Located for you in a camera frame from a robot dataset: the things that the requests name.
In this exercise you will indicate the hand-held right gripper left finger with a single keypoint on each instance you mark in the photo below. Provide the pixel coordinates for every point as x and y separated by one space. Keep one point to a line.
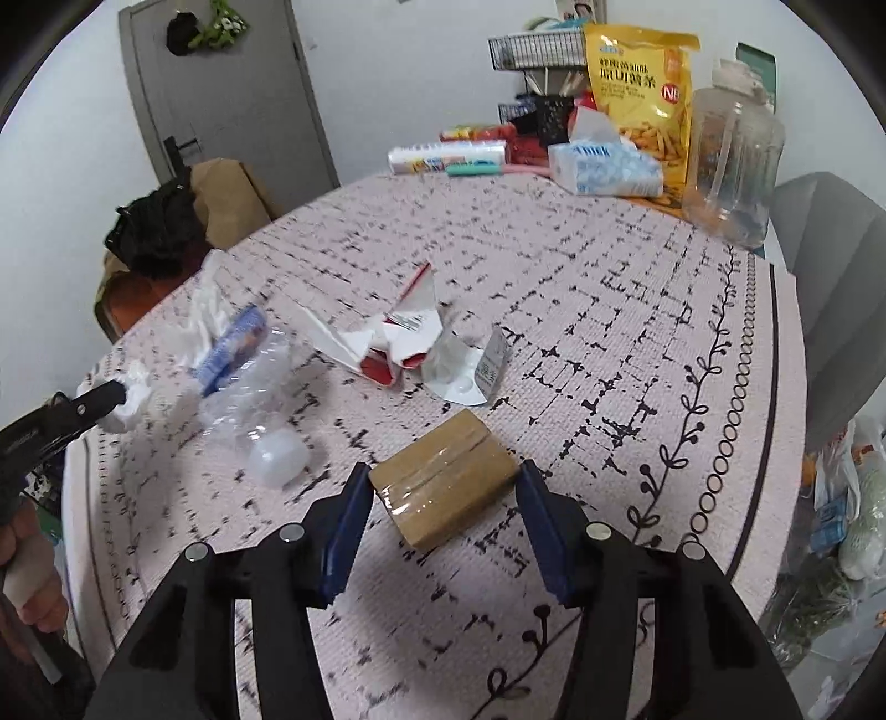
346 536

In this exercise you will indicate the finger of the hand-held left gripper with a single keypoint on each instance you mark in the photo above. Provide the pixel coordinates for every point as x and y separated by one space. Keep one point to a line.
83 412

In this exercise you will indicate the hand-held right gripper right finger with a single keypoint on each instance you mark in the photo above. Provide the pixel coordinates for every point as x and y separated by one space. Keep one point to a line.
547 543

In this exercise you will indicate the white tissue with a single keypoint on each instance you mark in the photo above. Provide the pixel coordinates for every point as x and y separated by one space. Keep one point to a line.
131 401

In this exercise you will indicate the brown taped cardboard box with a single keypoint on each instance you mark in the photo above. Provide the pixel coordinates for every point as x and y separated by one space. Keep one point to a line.
443 478

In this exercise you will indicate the crushed clear plastic bottle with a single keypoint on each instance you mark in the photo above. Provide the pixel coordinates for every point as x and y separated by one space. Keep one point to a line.
256 408

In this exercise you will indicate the red white carton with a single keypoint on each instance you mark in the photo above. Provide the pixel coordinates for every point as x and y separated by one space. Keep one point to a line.
387 339

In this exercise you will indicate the person's left hand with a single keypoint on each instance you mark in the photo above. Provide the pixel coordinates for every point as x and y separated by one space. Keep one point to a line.
50 610

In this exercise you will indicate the brown wooden chair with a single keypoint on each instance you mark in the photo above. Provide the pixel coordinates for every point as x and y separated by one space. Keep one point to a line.
124 304

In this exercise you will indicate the small blue tissue packet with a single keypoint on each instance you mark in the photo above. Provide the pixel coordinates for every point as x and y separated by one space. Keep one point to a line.
232 346

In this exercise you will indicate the flattened silver white carton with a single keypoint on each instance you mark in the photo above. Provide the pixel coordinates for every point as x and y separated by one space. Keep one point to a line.
464 370

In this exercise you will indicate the green vegetables in bag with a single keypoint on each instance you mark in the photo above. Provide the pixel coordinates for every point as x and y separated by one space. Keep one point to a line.
810 609

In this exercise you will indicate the white plastic bags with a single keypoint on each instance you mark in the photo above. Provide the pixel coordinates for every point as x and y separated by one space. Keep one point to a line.
851 484

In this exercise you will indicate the grey door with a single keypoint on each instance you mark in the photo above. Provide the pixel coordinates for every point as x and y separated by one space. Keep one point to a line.
235 104

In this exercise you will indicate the large blue white tissue pack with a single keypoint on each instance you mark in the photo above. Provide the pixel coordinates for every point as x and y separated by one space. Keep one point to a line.
602 166

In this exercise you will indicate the black hat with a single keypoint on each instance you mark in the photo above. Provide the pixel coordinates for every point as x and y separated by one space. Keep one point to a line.
181 33

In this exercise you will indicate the grey chair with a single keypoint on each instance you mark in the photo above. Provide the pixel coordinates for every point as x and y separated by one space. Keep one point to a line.
837 277

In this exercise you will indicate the green flower decoration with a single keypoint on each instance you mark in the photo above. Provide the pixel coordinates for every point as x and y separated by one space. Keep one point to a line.
225 24

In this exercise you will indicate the red snack packets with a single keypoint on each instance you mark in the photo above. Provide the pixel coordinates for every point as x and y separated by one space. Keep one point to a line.
477 131

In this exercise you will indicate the large clear water jug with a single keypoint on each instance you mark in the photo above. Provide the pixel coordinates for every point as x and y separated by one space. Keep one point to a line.
734 159

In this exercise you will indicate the yellow snack bag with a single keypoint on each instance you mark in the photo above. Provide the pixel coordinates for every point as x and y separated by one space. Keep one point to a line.
637 83

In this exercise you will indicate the green card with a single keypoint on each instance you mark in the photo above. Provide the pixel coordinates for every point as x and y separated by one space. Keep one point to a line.
758 59

